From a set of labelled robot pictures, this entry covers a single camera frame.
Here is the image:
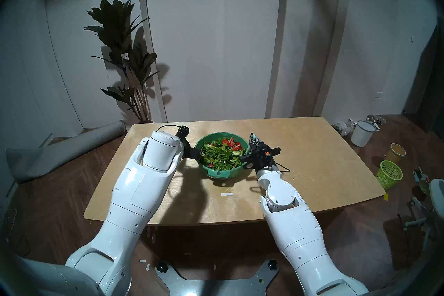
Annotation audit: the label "tan paper cup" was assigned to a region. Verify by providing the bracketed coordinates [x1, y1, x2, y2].
[384, 143, 406, 164]

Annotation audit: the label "tall dark green potted plant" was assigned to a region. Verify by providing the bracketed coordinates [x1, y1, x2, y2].
[83, 0, 160, 124]

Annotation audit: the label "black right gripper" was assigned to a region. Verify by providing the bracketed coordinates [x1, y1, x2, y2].
[239, 134, 281, 169]

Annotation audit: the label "grey metal robot base plate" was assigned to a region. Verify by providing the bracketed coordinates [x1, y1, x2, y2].
[155, 259, 280, 296]

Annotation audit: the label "green salad bowl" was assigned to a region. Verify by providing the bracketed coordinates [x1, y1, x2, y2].
[194, 132, 251, 179]

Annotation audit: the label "chopped lettuce tomato cucumber salad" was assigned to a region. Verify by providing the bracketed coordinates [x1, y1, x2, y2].
[200, 138, 247, 171]

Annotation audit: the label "crumpled white trash pile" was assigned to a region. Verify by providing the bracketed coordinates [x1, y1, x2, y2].
[332, 118, 357, 135]

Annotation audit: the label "rolled grey mat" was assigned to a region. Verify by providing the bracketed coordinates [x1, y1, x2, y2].
[5, 120, 125, 184]

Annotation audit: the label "green mesh basket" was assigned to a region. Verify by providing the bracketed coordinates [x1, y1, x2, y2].
[376, 160, 403, 190]

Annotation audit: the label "green plastic tools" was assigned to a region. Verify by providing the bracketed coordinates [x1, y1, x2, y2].
[413, 167, 430, 194]

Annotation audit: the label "white bucket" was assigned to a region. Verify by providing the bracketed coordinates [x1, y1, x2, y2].
[351, 120, 377, 147]

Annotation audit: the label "white office chair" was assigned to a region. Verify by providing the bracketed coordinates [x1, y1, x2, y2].
[404, 179, 444, 251]

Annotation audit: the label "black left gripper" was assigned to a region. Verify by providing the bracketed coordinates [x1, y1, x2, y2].
[177, 126, 203, 162]

